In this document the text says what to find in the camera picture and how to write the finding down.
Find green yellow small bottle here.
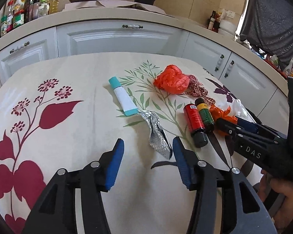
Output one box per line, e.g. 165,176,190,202
195,98,214,133

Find floral tablecloth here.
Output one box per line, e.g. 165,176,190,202
0,51,262,234

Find dark sauce bottle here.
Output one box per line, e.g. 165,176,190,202
207,11,216,30

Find white stacked bowls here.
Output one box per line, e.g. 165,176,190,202
218,19,237,39

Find person's right hand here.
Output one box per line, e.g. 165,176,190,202
258,169,293,231

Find white teal small tube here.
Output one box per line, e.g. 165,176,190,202
109,77,138,116

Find red small bottle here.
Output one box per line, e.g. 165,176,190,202
184,104,208,148

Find pink stove cover cloth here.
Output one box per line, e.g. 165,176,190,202
63,0,166,15

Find silver blister pack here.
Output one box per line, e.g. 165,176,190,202
138,110,172,160

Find white cabinet door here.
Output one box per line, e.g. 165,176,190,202
220,53,277,115

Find white spray bottle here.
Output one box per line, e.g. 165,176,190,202
283,57,293,77

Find orange wrapper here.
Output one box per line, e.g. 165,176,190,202
209,105,238,125

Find crumpled red plastic bag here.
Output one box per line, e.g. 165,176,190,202
153,65,189,95

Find red white twine bundle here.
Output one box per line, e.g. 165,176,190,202
183,74,216,105

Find white plastic bag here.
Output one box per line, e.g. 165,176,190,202
216,99,255,123

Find dark hanging cloth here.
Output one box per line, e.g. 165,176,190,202
239,0,293,65

